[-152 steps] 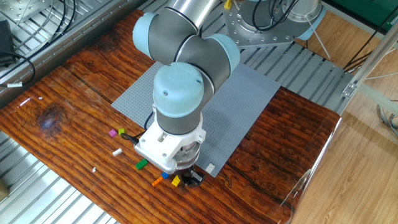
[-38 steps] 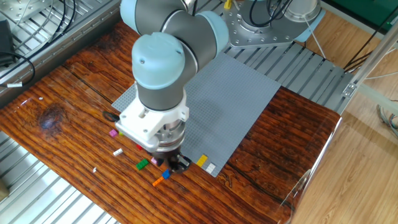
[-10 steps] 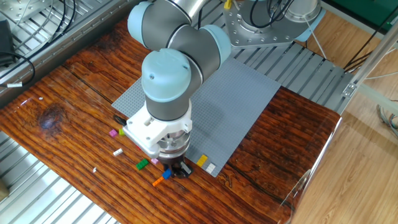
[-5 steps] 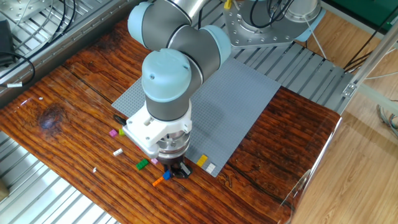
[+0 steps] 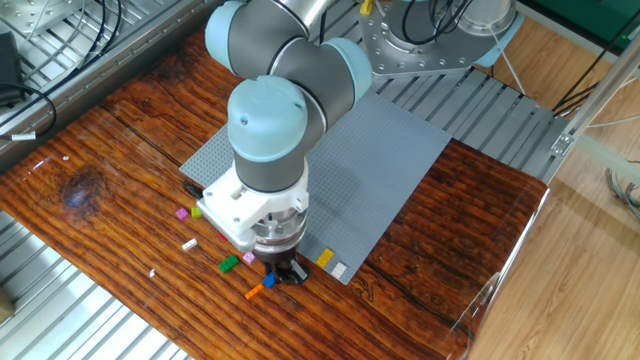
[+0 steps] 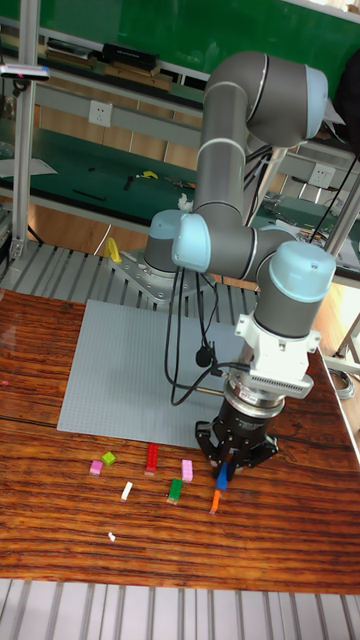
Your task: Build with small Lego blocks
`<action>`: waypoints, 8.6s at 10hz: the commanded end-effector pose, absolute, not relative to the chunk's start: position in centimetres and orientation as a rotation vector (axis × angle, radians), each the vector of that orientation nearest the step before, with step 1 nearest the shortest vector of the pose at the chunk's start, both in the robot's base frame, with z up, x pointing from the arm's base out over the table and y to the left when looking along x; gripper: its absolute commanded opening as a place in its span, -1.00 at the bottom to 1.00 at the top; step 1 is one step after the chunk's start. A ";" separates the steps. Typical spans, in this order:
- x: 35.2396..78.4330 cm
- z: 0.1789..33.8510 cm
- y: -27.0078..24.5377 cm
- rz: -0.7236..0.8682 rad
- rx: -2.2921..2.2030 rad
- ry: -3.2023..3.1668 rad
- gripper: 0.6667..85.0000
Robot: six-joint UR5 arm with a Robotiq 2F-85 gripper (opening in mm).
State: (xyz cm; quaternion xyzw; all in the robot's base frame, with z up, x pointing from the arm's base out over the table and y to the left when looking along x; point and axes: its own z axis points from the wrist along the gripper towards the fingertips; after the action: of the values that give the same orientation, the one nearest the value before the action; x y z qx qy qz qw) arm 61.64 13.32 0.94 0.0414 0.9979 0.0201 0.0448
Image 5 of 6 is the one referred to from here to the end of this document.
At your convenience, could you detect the black cable with metal tip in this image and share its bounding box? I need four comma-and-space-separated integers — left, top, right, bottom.
402, 0, 474, 46

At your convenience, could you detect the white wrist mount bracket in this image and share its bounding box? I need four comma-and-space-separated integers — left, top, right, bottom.
196, 159, 311, 254

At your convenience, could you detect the silver frame corner bracket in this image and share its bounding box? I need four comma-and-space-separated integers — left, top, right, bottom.
549, 131, 576, 158

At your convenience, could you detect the green Lego brick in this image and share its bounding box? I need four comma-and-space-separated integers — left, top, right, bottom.
217, 254, 241, 275

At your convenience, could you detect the black power adapter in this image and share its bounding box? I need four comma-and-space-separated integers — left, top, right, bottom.
0, 30, 25, 107

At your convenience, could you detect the silver perforated metal plate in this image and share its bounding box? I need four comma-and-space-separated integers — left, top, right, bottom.
0, 0, 86, 37

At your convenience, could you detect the black cable pair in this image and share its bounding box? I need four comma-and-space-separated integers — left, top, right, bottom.
19, 0, 124, 84

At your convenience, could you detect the aluminium frame beam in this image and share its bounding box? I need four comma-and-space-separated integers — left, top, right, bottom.
574, 134, 640, 174
549, 37, 640, 157

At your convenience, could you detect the black cable with white label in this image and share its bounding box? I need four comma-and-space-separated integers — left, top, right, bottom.
0, 82, 57, 142

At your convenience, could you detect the silver wrist coupling ring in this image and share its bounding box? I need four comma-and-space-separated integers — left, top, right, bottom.
249, 207, 307, 256

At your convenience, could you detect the coiled wire bundle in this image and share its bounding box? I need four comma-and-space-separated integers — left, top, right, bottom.
604, 159, 640, 224

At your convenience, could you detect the black cable with round plug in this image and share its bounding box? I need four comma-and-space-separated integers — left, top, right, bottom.
182, 179, 204, 201

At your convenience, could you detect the white zip tie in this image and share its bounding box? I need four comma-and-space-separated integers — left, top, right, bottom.
487, 22, 527, 96

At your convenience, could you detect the black floor cable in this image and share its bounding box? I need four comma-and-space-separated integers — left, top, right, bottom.
552, 19, 640, 115

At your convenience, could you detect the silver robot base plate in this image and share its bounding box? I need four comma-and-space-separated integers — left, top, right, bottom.
358, 0, 481, 79

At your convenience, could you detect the grey Lego baseplate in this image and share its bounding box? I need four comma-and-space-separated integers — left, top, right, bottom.
179, 92, 452, 286

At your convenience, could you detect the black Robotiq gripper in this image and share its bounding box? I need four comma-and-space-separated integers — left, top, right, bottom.
255, 247, 312, 287

